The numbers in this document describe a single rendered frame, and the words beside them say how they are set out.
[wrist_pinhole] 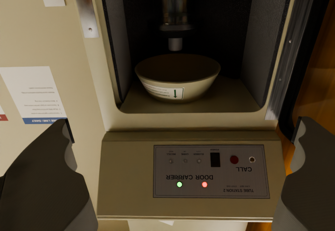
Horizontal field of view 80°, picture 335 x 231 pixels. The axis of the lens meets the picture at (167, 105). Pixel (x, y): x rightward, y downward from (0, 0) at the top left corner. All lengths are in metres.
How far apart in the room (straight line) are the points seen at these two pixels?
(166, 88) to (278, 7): 0.21
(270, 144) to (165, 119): 0.19
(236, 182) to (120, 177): 0.20
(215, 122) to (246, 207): 0.15
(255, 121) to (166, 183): 0.19
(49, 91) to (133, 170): 0.67
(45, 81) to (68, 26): 0.26
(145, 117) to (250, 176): 0.21
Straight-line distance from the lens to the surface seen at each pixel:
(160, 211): 0.38
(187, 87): 0.36
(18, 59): 0.98
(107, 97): 0.36
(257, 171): 0.39
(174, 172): 0.36
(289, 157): 0.50
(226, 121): 0.38
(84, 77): 0.87
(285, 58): 0.36
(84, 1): 0.33
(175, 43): 0.41
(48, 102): 1.01
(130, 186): 0.38
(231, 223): 0.64
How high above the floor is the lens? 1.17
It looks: 31 degrees up
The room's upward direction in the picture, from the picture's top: 178 degrees clockwise
